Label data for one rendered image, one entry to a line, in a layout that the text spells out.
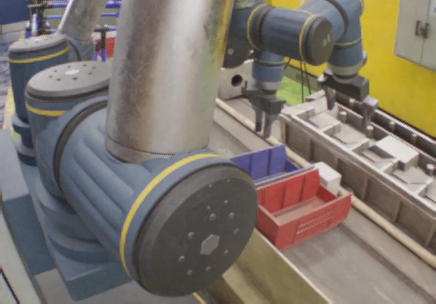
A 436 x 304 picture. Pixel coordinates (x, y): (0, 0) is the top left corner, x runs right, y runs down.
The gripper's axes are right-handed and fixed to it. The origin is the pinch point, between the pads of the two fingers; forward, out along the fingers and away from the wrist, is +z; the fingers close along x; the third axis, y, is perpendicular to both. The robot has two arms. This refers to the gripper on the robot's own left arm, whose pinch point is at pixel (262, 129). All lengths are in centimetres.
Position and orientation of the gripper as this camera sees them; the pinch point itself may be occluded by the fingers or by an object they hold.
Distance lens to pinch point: 135.6
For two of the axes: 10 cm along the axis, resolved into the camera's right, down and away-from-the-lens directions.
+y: 8.7, -1.8, 4.6
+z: -0.5, 8.9, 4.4
